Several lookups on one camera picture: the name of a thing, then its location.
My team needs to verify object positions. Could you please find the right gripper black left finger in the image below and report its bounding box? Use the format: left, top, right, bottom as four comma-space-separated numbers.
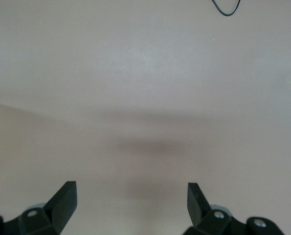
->
0, 181, 78, 235

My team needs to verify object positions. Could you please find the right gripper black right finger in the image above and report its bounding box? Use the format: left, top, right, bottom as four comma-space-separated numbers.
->
183, 182, 284, 235

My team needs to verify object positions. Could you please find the thin black looped cable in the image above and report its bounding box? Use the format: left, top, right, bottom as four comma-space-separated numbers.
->
211, 0, 242, 17

